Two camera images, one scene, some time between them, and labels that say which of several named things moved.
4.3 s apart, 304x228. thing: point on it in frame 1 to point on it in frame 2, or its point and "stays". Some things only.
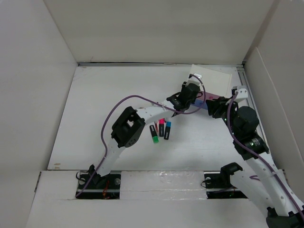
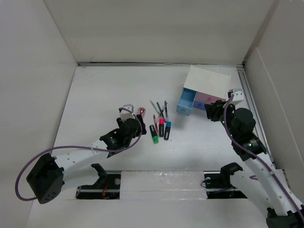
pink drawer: (208, 96) stays
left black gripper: (183, 86) to (138, 131)
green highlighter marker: (154, 134) stays
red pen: (156, 127) stays
